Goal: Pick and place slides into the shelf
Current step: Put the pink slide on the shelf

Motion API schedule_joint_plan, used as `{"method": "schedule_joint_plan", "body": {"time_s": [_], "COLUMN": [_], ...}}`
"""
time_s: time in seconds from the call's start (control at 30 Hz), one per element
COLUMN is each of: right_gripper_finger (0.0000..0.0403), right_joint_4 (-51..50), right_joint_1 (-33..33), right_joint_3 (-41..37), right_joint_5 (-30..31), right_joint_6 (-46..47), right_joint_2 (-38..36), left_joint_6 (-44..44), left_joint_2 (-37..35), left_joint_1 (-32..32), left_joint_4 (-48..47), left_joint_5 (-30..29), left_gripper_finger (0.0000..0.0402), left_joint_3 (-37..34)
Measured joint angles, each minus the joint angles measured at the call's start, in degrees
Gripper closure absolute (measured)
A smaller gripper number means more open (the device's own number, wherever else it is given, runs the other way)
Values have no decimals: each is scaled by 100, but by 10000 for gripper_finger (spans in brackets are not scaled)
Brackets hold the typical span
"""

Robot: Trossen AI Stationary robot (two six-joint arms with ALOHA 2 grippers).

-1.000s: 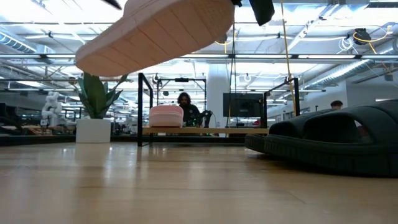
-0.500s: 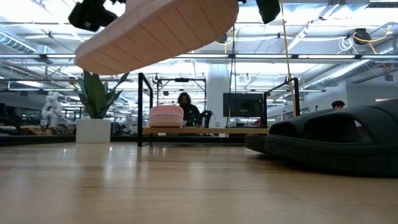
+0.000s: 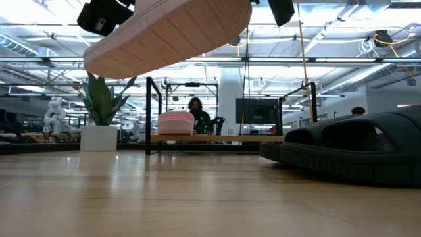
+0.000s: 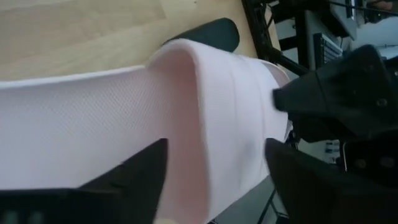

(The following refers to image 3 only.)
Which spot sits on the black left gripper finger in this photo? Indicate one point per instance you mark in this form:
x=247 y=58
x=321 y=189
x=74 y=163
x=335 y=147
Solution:
x=282 y=11

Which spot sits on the pink foam slide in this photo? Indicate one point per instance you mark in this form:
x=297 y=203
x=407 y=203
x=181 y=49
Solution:
x=164 y=36
x=176 y=123

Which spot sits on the black foam slide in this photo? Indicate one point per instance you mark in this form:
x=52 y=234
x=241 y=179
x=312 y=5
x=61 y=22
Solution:
x=361 y=158
x=302 y=135

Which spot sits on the green succulent plant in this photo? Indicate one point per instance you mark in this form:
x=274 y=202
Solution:
x=102 y=102

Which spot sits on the black monitor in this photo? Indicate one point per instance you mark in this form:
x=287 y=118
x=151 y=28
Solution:
x=256 y=111

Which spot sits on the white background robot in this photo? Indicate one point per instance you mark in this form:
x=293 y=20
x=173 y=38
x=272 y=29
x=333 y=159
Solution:
x=56 y=115

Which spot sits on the white plant pot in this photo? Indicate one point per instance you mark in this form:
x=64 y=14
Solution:
x=98 y=138

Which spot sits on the person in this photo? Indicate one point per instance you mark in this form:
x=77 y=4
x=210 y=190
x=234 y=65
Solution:
x=358 y=111
x=200 y=120

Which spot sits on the black background gantry frame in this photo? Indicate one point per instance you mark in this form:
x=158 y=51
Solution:
x=192 y=84

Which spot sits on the wooden shelf with black frame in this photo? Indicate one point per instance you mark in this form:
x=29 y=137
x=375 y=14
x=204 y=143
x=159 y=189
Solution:
x=230 y=138

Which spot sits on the black aluminium table frame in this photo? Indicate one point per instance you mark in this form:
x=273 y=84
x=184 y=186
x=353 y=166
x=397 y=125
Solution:
x=49 y=148

